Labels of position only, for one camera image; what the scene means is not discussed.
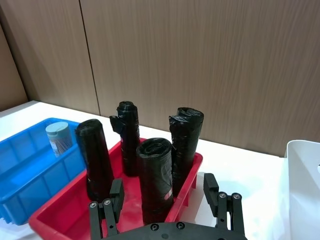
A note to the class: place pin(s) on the black trash bag roll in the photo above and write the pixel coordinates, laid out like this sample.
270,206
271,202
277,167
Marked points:
185,150
130,150
96,160
155,180

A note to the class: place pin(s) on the white plastic container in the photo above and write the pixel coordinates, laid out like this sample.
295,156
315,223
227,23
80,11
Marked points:
303,195

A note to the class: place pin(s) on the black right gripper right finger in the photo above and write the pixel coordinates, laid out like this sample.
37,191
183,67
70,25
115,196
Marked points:
211,190

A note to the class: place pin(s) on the grey-blue capped bottle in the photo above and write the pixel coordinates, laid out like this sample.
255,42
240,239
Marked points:
59,138

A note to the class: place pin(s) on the red plastic bin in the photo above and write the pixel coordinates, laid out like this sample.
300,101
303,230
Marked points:
70,212

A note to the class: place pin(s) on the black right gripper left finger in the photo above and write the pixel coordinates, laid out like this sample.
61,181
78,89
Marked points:
117,195

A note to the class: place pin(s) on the blue plastic bin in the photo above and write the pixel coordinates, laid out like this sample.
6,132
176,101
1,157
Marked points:
30,175

